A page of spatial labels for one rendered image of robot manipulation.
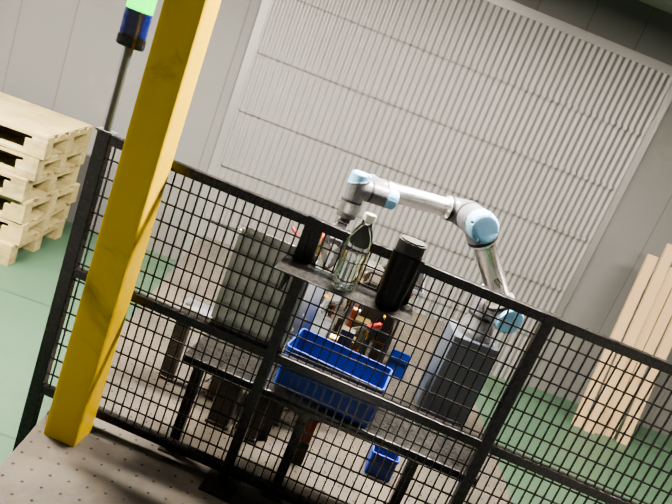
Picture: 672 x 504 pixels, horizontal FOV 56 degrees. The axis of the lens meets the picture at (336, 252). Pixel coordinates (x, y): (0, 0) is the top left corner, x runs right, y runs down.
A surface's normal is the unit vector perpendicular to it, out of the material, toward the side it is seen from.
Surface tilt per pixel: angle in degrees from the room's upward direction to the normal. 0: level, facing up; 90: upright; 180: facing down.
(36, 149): 90
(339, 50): 90
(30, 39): 90
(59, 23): 90
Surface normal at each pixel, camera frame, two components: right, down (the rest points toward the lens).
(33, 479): 0.35, -0.90
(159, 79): -0.15, 0.22
